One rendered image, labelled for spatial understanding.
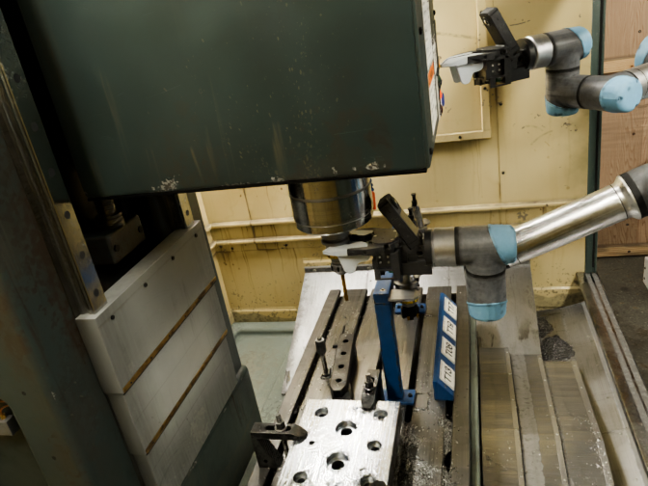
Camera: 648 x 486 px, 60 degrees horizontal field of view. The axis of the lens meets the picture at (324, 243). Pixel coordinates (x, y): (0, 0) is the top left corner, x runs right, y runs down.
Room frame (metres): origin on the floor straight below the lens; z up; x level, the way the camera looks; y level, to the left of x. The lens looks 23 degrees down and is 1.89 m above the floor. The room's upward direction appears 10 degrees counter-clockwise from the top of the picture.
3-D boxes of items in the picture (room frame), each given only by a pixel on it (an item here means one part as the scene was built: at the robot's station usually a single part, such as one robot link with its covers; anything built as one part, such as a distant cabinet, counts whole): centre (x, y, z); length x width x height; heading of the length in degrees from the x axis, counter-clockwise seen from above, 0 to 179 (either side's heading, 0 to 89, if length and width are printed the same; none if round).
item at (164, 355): (1.17, 0.40, 1.16); 0.48 x 0.05 x 0.51; 163
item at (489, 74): (1.30, -0.47, 1.69); 0.12 x 0.08 x 0.09; 103
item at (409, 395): (1.19, -0.12, 1.05); 0.10 x 0.05 x 0.30; 73
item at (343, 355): (1.31, 0.01, 0.93); 0.26 x 0.05 x 0.06; 168
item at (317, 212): (1.04, -0.03, 1.55); 0.16 x 0.16 x 0.12
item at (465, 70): (1.26, -0.37, 1.69); 0.09 x 0.03 x 0.06; 103
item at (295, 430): (1.03, 0.18, 0.97); 0.13 x 0.03 x 0.15; 73
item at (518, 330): (1.66, -0.22, 0.75); 0.89 x 0.70 x 0.26; 73
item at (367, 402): (1.12, -0.05, 0.97); 0.13 x 0.03 x 0.15; 163
